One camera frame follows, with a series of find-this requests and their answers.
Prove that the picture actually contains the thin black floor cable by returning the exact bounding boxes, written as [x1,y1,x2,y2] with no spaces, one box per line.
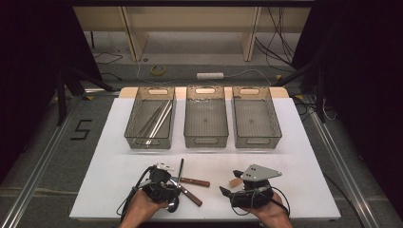
[93,50,125,82]

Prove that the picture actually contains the white board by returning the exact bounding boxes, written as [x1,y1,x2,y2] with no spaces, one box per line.
[68,97,342,221]

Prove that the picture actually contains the person's right hand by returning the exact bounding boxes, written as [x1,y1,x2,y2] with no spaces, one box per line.
[249,191,293,223]

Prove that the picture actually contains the yellow tape roll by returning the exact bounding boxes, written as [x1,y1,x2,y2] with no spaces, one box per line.
[149,65,167,77]

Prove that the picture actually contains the dark curtain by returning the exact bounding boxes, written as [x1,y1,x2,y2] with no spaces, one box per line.
[0,0,103,184]
[291,0,403,210]

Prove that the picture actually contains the knife with wooden handle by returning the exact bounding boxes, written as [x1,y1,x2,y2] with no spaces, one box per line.
[170,176,211,188]

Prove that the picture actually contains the white cable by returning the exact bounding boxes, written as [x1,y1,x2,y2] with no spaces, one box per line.
[136,58,273,87]

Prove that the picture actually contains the person's left hand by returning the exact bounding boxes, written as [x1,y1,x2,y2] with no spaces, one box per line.
[124,189,169,223]

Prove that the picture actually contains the metal chopstick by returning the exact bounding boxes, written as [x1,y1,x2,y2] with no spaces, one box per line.
[137,101,169,144]
[131,100,166,144]

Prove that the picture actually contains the bundle of black cables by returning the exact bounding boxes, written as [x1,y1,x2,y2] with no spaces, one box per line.
[255,6,298,69]

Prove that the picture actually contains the clear grey plastic bin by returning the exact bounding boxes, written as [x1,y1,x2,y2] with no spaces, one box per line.
[183,85,230,149]
[124,85,177,150]
[231,85,283,150]

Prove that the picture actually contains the metal spoon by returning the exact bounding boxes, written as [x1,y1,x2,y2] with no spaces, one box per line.
[166,158,185,214]

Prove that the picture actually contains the black metal stand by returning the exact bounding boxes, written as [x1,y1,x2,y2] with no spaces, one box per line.
[272,60,327,124]
[55,65,115,127]

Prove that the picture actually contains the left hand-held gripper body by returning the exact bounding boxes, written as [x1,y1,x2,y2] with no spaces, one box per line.
[142,162,182,204]

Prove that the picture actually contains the light wooden desk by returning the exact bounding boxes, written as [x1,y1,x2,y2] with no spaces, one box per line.
[73,6,312,63]

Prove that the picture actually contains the white power strip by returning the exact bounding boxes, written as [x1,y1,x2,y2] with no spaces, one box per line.
[196,72,225,81]

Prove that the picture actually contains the fork with wooden handle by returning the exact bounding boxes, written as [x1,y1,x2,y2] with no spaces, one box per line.
[172,180,203,208]

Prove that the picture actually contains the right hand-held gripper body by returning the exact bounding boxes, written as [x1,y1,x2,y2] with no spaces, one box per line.
[230,163,283,209]

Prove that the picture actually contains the aluminium rail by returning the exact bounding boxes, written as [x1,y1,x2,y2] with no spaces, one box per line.
[0,94,85,228]
[302,94,383,228]

